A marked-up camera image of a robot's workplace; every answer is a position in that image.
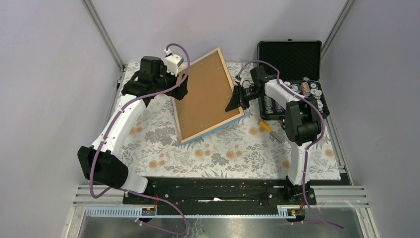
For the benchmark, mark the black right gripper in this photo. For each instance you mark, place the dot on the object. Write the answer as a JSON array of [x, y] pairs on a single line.
[[237, 96]]

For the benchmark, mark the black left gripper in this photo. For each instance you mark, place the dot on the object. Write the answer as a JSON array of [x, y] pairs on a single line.
[[179, 92]]

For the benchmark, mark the yellow handled screwdriver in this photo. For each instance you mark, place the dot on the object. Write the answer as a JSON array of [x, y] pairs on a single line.
[[265, 126]]

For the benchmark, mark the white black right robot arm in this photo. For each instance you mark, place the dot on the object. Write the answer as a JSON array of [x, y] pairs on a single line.
[[303, 122]]

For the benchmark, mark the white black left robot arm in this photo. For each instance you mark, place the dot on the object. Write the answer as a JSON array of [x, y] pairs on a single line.
[[100, 161]]

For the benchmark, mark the floral tablecloth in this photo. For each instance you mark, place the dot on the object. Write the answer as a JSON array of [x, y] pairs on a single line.
[[242, 150]]

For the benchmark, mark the brown poker chip stack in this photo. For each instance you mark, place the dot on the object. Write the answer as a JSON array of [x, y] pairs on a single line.
[[306, 90]]

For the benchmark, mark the black poker chip case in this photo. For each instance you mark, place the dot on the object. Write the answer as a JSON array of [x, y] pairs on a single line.
[[297, 61]]

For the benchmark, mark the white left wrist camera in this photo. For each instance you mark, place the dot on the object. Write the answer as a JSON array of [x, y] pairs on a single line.
[[172, 62]]

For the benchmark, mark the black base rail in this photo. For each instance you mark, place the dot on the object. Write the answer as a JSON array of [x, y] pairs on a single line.
[[217, 206]]

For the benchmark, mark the white slotted cable duct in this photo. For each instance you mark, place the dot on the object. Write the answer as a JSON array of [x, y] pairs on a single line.
[[165, 212]]

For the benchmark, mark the aluminium frame rails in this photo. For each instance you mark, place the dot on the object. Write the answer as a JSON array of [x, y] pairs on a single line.
[[328, 196]]

